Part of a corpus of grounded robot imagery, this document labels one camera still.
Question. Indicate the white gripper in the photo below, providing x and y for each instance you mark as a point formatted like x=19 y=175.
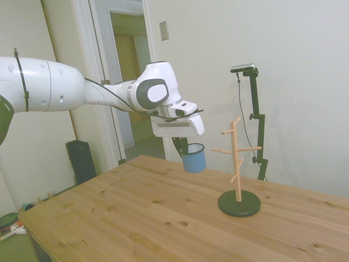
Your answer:
x=177 y=131

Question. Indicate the blue enamel mug black rim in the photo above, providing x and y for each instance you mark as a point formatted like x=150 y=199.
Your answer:
x=194 y=163

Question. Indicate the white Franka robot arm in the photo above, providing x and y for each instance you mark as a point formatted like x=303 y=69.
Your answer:
x=54 y=87

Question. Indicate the wooden mug tree black base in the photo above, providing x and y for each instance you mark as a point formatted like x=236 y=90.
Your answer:
x=237 y=203

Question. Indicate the white floor object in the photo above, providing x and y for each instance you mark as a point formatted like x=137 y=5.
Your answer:
x=19 y=230

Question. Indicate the green round dish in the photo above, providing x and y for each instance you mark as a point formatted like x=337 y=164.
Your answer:
x=7 y=220

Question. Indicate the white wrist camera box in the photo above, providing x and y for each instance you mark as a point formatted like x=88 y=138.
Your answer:
x=183 y=108

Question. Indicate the black camera stand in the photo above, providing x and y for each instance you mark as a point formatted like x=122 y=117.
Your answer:
x=258 y=122

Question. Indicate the grey exterior camera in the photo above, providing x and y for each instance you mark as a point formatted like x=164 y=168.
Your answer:
x=243 y=67

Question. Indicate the metal wall switch plate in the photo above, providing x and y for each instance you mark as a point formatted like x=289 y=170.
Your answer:
x=164 y=30

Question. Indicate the white door frame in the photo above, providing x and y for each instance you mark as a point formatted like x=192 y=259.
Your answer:
x=90 y=54

